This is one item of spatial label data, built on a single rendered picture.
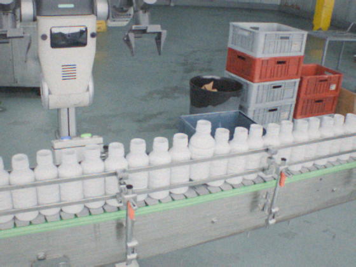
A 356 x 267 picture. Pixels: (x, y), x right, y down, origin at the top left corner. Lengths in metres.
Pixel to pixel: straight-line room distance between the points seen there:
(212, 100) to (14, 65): 2.47
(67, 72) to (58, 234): 0.76
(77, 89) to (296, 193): 0.92
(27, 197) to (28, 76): 3.79
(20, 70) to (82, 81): 3.13
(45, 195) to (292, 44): 2.90
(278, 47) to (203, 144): 2.46
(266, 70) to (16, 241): 2.76
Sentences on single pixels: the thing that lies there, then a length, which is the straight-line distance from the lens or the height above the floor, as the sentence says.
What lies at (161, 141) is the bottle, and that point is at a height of 1.15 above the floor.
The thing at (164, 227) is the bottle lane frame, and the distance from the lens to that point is 1.11.
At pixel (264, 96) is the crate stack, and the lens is 3.48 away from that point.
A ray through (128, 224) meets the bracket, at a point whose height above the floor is 1.00.
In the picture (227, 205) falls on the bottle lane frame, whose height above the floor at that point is 0.95.
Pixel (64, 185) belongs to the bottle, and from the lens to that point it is 0.97.
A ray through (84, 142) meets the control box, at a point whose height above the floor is 1.12.
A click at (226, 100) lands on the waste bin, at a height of 0.57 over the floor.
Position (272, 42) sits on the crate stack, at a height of 1.01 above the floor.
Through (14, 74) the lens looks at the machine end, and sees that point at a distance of 4.75.
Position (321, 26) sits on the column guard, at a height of 0.31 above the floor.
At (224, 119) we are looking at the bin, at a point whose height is 0.91.
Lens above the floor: 1.61
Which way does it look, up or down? 25 degrees down
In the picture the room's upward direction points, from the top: 5 degrees clockwise
